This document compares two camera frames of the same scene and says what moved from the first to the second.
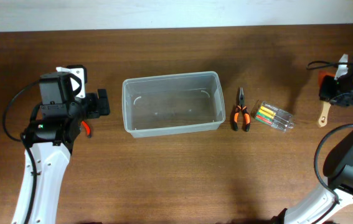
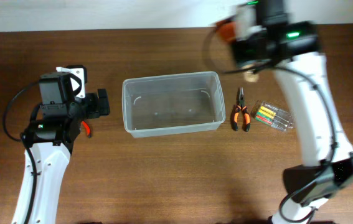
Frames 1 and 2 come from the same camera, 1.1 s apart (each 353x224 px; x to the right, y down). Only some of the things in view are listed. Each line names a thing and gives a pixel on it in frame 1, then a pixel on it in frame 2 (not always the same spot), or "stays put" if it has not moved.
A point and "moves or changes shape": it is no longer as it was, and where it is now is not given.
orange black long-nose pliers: (246, 114) stays put
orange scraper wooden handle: (325, 107) moves or changes shape
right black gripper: (324, 94) → (237, 60)
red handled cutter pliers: (88, 129) stays put
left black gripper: (96, 109) stays put
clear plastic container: (173, 104) stays put
